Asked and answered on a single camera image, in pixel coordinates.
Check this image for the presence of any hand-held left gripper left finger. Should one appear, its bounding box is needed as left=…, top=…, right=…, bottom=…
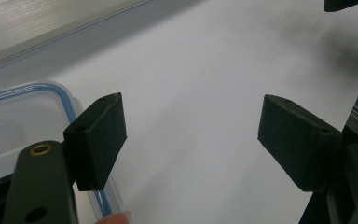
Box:
left=62, top=91, right=128, bottom=192

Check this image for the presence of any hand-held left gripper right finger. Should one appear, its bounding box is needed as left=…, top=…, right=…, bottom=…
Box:
left=256, top=93, right=343, bottom=193

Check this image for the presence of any grey metal table rail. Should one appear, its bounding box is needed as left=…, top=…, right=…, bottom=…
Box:
left=0, top=0, right=157, bottom=71

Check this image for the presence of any black object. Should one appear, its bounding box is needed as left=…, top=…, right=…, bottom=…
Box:
left=324, top=0, right=358, bottom=13

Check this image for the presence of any clear plastic container blue seal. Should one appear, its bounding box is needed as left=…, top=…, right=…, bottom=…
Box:
left=0, top=80, right=126, bottom=218

